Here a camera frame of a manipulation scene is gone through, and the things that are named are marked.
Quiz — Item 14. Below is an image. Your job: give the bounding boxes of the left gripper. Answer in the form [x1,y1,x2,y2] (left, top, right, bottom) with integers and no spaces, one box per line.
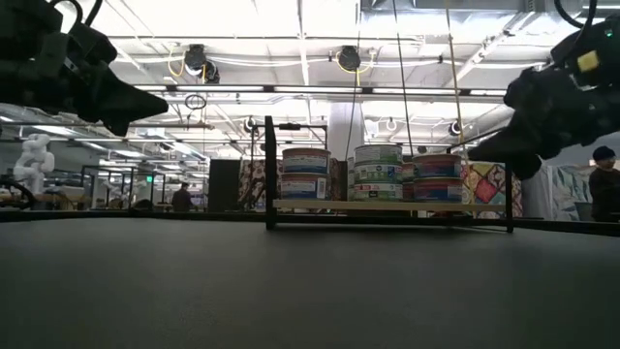
[0,0,169,138]

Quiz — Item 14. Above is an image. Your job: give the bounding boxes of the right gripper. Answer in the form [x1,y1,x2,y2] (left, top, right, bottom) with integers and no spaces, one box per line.
[468,14,620,181]

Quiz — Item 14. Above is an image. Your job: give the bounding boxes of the grey cloth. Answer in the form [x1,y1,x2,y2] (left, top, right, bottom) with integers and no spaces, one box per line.
[521,167,556,220]

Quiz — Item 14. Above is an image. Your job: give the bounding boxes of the colourful patchwork quilt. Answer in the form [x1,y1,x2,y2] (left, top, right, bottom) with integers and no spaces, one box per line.
[460,162,527,220]

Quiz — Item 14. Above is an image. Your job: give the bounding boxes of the leaf print cloth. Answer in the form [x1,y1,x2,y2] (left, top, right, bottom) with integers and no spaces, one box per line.
[551,164,595,222]

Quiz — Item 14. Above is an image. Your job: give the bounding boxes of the person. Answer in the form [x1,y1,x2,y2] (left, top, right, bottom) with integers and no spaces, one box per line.
[171,181,195,213]
[588,144,620,223]

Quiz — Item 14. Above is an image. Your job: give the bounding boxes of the white robot figure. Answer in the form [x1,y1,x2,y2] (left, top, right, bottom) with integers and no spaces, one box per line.
[12,133,57,195]

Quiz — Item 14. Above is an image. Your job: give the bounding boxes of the yellow sticker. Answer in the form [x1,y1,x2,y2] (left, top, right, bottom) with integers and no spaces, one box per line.
[576,49,602,75]

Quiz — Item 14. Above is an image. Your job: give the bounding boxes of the black cabinet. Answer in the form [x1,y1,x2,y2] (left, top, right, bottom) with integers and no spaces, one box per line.
[207,158,242,213]

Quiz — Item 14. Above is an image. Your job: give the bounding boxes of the white pillar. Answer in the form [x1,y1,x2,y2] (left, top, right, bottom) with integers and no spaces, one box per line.
[328,101,365,161]

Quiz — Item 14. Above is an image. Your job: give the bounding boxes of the long ceiling light strip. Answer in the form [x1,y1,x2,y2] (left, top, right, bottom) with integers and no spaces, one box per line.
[130,82,508,98]

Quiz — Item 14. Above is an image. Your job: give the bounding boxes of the black table mat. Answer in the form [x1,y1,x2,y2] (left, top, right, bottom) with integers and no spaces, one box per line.
[0,217,620,349]

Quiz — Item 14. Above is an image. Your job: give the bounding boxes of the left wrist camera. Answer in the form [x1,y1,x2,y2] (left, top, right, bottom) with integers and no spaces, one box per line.
[66,19,119,65]

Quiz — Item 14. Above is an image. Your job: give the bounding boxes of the orange hanging power cable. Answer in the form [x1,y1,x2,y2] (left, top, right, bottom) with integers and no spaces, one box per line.
[444,0,479,219]

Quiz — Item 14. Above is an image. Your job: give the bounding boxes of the black ceiling cable reel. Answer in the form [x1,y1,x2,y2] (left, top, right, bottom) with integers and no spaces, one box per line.
[337,45,362,73]
[183,43,222,84]

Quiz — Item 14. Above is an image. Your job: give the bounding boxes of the black hanging cable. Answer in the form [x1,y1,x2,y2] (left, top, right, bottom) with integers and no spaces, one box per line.
[391,0,414,159]

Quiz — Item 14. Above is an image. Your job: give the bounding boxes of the black aluminium table frame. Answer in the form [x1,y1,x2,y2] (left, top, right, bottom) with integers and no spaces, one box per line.
[0,208,620,238]

